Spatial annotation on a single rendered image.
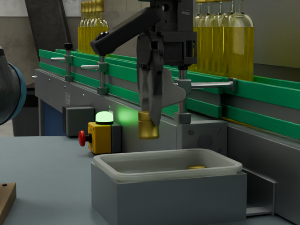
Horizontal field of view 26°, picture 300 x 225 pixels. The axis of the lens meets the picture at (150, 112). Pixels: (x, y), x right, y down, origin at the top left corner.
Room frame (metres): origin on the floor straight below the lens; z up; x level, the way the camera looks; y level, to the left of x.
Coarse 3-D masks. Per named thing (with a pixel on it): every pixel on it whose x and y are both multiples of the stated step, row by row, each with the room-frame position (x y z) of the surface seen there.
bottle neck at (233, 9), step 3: (231, 0) 1.34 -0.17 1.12; (234, 0) 1.33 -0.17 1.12; (237, 0) 1.33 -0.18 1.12; (240, 0) 1.33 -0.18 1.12; (243, 0) 1.34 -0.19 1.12; (231, 3) 1.34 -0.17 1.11; (234, 3) 1.33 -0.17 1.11; (237, 3) 1.33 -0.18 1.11; (240, 3) 1.33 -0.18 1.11; (243, 3) 1.33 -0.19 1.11; (231, 6) 1.34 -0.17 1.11; (234, 6) 1.33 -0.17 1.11; (237, 6) 1.33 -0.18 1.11; (240, 6) 1.33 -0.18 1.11; (243, 6) 1.34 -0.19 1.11; (231, 9) 1.34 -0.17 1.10; (234, 9) 1.33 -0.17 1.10; (237, 9) 1.33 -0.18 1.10; (240, 9) 1.33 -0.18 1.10; (243, 9) 1.34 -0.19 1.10
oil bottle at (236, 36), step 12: (240, 12) 1.33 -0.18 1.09; (228, 24) 1.32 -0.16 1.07; (240, 24) 1.32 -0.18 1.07; (252, 24) 1.32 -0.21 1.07; (228, 36) 1.32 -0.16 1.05; (240, 36) 1.32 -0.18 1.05; (252, 36) 1.32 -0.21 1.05; (228, 48) 1.31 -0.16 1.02; (240, 48) 1.32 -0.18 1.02; (252, 48) 1.32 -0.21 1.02; (228, 60) 1.31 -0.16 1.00; (240, 60) 1.32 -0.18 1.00; (252, 60) 1.32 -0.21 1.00; (228, 72) 1.31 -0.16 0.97; (240, 72) 1.32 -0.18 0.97; (252, 72) 1.32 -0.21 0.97
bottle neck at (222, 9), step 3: (219, 3) 1.39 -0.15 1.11; (222, 3) 1.39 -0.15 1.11; (225, 3) 1.38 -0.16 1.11; (228, 3) 1.38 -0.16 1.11; (219, 6) 1.39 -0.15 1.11; (222, 6) 1.39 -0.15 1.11; (225, 6) 1.38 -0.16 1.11; (228, 6) 1.39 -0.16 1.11; (219, 9) 1.39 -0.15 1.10; (222, 9) 1.39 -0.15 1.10; (225, 9) 1.38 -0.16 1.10; (228, 9) 1.39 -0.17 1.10; (219, 12) 1.39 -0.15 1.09; (222, 12) 1.39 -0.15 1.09; (225, 12) 1.38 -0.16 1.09; (228, 12) 1.39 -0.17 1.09
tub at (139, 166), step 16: (96, 160) 1.08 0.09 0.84; (112, 160) 1.13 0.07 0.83; (128, 160) 1.14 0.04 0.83; (144, 160) 1.15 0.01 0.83; (160, 160) 1.16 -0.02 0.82; (176, 160) 1.17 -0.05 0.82; (192, 160) 1.18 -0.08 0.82; (208, 160) 1.16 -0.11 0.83; (224, 160) 1.10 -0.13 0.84; (112, 176) 0.99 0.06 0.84; (128, 176) 0.97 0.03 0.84; (144, 176) 0.98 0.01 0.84; (160, 176) 0.99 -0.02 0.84; (176, 176) 1.00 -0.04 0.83; (192, 176) 1.01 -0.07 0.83
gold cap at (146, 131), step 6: (138, 114) 1.05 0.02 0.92; (144, 114) 1.04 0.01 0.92; (138, 120) 1.05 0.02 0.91; (144, 120) 1.04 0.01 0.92; (150, 120) 1.04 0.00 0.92; (138, 126) 1.05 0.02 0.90; (144, 126) 1.04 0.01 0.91; (150, 126) 1.04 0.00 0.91; (156, 126) 1.05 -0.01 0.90; (138, 132) 1.05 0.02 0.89; (144, 132) 1.04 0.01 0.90; (150, 132) 1.04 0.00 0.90; (156, 132) 1.05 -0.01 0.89; (144, 138) 1.04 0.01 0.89; (150, 138) 1.04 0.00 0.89; (156, 138) 1.04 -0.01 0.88
